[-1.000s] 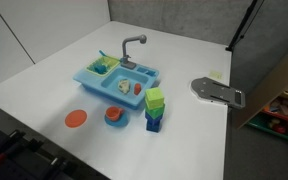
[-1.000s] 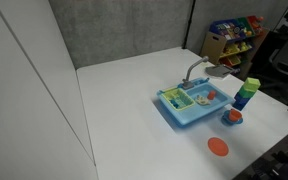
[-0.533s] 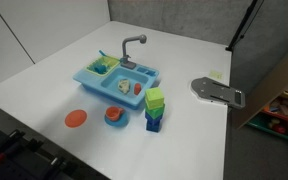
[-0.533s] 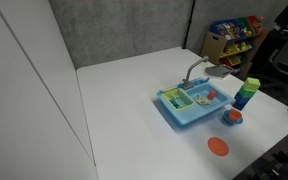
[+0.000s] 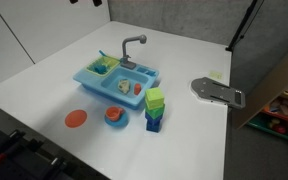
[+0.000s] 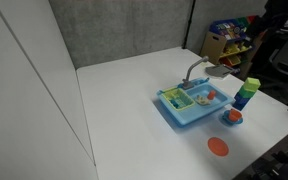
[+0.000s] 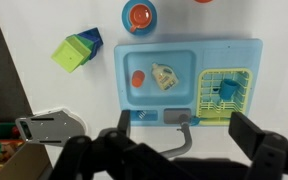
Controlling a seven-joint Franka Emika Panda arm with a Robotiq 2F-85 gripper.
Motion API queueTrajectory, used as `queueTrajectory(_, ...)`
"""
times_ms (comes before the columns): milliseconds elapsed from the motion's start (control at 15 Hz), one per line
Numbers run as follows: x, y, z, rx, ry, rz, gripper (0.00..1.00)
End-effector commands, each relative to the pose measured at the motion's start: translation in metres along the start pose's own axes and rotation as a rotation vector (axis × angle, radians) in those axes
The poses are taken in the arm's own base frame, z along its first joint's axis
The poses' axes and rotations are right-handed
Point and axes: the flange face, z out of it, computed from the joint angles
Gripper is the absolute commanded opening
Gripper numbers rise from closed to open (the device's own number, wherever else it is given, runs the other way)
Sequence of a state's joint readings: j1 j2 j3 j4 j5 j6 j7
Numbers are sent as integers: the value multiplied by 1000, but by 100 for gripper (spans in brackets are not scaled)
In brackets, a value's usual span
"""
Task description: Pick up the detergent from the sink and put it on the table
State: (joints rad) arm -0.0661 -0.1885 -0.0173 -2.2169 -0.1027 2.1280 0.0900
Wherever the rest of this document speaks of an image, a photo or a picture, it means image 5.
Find blue toy sink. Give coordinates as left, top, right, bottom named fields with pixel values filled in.
left=72, top=56, right=161, bottom=111

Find lime green block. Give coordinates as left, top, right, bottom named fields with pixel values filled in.
left=144, top=87, right=165, bottom=110

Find dark blue block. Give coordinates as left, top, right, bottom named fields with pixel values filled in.
left=146, top=120, right=162, bottom=133

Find blue toy saucer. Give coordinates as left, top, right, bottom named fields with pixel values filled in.
left=104, top=109, right=130, bottom=128

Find yellow-green dish rack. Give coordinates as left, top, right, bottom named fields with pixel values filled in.
left=86, top=55, right=121, bottom=77

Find grey toy faucet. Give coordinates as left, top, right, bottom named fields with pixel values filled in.
left=119, top=34, right=148, bottom=70

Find blue toy utensil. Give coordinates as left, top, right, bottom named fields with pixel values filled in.
left=98, top=49, right=109, bottom=60

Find grey metal mounting plate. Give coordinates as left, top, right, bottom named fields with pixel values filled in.
left=190, top=76, right=247, bottom=110

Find pale yellow sticker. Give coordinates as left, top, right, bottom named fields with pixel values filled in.
left=209, top=70, right=223, bottom=80

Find flat orange toy plate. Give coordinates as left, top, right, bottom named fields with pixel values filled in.
left=64, top=109, right=88, bottom=129

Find black tripod pole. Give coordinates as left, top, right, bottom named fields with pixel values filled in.
left=225, top=0, right=264, bottom=53

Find shelf of colourful toys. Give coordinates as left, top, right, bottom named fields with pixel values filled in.
left=247, top=76, right=288, bottom=145

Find orange cup with handle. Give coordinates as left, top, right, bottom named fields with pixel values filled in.
left=105, top=106, right=125, bottom=122

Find black clamp with red handle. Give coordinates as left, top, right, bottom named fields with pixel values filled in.
left=0, top=129, right=27, bottom=168

